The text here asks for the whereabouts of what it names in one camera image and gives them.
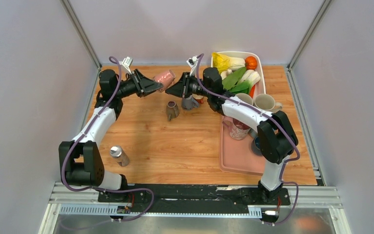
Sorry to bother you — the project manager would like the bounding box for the white mushroom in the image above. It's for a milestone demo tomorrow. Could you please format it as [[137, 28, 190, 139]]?
[[221, 69, 233, 80]]

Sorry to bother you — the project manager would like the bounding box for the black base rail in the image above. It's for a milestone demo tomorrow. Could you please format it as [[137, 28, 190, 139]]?
[[98, 184, 290, 214]]

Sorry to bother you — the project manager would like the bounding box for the tall white floral mug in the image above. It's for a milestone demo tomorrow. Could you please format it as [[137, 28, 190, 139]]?
[[253, 94, 283, 113]]

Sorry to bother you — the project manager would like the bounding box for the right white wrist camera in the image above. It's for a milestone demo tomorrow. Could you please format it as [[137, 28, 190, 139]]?
[[187, 56, 199, 76]]

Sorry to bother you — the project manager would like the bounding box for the dark blue round mug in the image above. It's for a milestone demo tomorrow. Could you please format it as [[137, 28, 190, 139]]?
[[251, 137, 262, 156]]

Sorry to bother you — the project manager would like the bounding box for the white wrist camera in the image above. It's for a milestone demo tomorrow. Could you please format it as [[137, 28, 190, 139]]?
[[187, 56, 199, 76], [121, 57, 133, 74]]

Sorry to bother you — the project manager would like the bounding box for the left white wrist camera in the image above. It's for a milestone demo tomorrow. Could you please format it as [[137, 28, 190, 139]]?
[[121, 57, 133, 74]]

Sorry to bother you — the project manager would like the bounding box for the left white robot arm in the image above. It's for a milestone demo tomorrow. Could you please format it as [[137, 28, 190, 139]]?
[[58, 69, 163, 202]]

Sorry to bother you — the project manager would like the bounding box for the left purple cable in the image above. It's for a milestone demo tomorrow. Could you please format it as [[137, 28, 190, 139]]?
[[60, 56, 155, 223]]

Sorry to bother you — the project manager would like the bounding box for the white vegetable bin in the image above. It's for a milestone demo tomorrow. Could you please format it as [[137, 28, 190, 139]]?
[[211, 51, 266, 98]]

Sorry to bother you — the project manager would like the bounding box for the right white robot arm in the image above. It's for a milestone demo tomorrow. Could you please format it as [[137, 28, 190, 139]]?
[[165, 67, 300, 204]]

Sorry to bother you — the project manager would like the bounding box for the white bok choy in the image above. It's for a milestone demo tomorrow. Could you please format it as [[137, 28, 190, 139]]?
[[238, 70, 261, 88]]

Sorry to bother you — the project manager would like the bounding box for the silver metal bottle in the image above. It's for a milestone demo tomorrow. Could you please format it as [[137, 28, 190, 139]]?
[[110, 145, 130, 167]]

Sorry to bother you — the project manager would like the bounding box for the orange small mug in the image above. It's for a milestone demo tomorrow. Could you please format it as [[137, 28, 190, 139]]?
[[194, 96, 204, 104]]

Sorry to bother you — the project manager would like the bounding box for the grey-blue dotted mug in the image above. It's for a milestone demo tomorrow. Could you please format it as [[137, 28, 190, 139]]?
[[182, 95, 200, 111]]

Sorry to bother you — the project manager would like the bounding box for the pink upside-down mug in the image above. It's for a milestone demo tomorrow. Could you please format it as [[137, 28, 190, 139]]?
[[222, 116, 250, 140]]

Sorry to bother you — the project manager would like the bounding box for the pink plastic tray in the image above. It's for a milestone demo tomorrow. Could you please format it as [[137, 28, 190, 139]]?
[[219, 123, 265, 176]]

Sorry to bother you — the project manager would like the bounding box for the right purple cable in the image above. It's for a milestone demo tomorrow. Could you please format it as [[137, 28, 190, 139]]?
[[195, 53, 301, 226]]

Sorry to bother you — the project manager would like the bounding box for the purple cable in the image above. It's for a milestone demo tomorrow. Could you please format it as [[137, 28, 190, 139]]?
[[195, 53, 301, 226], [60, 56, 155, 223]]

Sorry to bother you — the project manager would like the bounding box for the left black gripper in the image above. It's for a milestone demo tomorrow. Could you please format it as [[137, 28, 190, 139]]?
[[115, 69, 163, 99]]

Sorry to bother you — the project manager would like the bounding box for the yellow napa cabbage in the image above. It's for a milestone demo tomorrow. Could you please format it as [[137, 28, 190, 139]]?
[[212, 52, 245, 73]]

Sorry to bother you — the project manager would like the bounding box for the green leafy vegetable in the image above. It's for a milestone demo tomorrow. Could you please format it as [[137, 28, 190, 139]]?
[[222, 67, 251, 94]]

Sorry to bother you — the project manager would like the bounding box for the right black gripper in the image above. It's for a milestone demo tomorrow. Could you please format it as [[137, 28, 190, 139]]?
[[165, 72, 211, 99]]

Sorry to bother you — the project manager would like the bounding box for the small orange pumpkin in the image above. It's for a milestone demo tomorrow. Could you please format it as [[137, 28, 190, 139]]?
[[244, 56, 259, 70]]

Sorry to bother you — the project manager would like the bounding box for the small pink dotted mug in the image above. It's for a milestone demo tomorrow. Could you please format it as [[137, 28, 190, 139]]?
[[153, 69, 175, 93]]

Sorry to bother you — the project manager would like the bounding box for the small brown mug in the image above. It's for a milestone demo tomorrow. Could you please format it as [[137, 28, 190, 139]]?
[[166, 101, 179, 121]]

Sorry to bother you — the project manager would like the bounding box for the orange carrot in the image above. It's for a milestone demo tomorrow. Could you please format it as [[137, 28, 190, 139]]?
[[249, 85, 256, 98]]

